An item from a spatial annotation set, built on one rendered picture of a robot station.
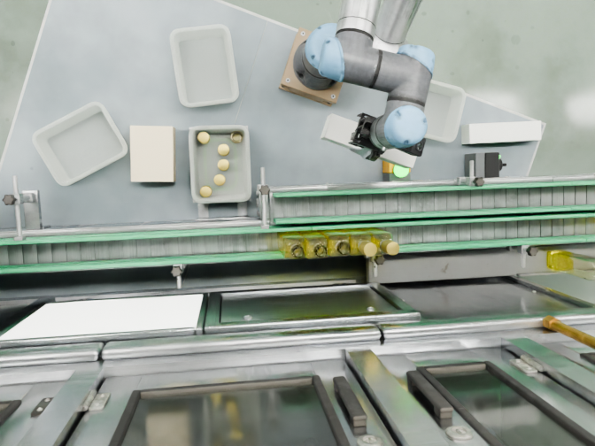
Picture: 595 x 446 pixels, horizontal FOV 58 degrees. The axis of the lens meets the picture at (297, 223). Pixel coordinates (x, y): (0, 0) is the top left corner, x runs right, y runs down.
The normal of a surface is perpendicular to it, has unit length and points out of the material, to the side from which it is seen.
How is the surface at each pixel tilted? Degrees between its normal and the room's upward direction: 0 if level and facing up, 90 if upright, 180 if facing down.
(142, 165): 0
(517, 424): 90
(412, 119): 0
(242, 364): 0
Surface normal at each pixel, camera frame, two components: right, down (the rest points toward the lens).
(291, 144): 0.13, 0.09
